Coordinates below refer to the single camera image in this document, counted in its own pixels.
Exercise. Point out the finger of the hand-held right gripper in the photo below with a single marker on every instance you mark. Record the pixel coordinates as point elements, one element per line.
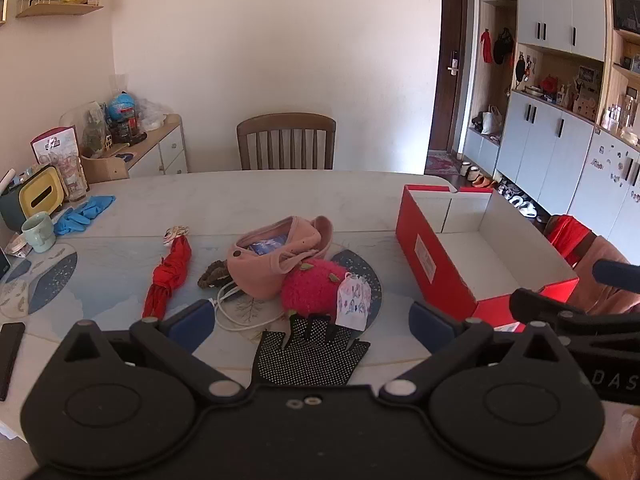
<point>617,276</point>
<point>535,305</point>

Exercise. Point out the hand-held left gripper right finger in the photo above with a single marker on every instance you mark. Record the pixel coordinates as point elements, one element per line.
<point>430,321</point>

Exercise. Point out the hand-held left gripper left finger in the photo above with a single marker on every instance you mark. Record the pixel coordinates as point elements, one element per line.
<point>192,319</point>

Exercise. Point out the brown scrunchie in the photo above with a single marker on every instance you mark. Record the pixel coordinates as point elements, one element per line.
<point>210,277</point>

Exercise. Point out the red cloth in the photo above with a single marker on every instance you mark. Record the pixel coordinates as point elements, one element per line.
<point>170,275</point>
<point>567,237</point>

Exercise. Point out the white cardboard box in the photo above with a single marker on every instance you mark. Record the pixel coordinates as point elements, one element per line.
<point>430,260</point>

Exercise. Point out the pink fleece bag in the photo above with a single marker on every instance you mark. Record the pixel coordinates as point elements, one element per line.
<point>260,280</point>

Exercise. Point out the printed face mask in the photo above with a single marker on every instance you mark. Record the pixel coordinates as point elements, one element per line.
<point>352,302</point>

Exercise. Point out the blue tissue pack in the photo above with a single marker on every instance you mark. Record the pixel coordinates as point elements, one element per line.
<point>267,246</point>

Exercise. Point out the black dotted glove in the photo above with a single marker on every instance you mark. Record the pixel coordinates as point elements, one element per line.
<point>300,360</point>

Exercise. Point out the pink plush fruit toy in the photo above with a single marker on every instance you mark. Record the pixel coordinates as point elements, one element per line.
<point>310,292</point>

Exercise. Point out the light blue printed table mat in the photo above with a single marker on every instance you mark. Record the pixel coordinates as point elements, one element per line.
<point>125,260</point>

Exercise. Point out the black white slipper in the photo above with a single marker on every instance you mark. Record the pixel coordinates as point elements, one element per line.
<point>525,207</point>
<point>510,193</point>

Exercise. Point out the orange slipper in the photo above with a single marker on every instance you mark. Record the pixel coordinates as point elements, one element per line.
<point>488,184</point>
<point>478,180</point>

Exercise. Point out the blue rubber glove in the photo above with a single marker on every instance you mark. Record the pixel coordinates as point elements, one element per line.
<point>70,222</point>
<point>97,205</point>

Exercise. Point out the red patterned rug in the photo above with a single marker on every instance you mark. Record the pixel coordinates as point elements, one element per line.
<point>442,164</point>

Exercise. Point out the white wooden sideboard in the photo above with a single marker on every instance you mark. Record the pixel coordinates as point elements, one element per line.
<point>167,152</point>

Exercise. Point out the green mug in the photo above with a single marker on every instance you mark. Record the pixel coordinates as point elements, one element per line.
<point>39,232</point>

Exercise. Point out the patterned drinking glass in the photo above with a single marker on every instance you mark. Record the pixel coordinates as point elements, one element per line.
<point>74,180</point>

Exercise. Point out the black phone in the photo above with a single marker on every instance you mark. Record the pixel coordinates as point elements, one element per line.
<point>10,360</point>

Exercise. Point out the white tote bag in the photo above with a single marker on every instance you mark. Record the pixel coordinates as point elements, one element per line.
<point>491,121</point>

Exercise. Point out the small crumpled packet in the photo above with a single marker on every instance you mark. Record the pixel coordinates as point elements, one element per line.
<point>15,249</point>

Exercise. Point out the green yellow tissue box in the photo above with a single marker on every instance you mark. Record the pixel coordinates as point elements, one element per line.
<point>40,192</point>

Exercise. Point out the brown slatted dining chair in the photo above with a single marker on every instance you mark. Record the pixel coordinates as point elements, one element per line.
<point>285,142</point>

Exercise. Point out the clear plastic bag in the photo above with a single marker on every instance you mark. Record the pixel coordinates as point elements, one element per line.
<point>150,116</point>

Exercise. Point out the dark wooden door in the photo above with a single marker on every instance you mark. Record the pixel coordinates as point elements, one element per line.
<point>447,110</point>

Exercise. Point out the glass dome with plant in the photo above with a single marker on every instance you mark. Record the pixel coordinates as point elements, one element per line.
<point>94,130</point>

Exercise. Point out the red white printed package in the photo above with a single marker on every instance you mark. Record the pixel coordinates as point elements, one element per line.
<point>55,142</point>

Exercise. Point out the blue globe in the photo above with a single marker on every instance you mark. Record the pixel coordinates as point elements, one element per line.
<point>121,106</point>

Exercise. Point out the black hanging bag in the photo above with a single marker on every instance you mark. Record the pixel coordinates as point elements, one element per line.
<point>504,47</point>

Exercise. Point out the red hanging garment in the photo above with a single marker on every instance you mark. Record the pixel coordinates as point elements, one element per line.
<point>486,46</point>

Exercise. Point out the white wall cabinet unit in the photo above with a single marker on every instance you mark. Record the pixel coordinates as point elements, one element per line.
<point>540,150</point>

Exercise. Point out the wooden wall shelf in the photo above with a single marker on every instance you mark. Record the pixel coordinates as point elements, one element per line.
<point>60,9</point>

